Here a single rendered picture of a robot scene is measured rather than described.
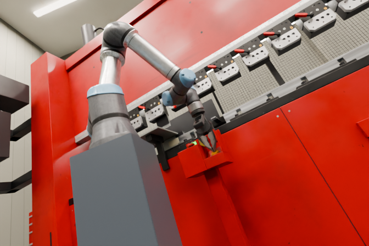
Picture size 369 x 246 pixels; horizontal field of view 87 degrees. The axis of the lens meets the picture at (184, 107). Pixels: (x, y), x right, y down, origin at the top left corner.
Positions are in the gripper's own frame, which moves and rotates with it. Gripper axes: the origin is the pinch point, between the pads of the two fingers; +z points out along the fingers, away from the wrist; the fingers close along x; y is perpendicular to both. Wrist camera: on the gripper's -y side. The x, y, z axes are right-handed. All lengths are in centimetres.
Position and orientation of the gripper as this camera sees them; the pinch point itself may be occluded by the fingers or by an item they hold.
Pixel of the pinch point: (212, 149)
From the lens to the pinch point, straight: 94.2
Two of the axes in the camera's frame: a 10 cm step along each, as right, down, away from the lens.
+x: -8.6, 4.5, 2.4
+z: 3.6, 8.7, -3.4
